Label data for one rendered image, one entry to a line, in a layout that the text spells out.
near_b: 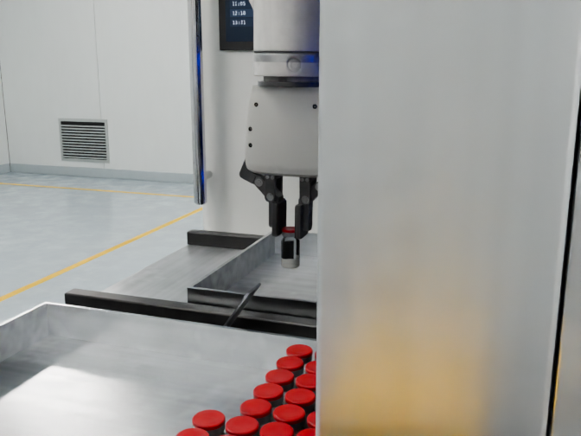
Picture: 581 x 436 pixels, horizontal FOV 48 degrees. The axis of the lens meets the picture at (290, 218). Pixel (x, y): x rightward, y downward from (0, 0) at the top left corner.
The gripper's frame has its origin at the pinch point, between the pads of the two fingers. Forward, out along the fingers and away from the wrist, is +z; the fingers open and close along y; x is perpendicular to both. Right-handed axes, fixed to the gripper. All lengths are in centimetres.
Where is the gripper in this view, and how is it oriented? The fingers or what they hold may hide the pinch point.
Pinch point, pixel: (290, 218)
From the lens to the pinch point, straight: 74.8
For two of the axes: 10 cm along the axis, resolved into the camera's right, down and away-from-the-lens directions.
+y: -9.5, -0.8, 3.1
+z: -0.1, 9.7, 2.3
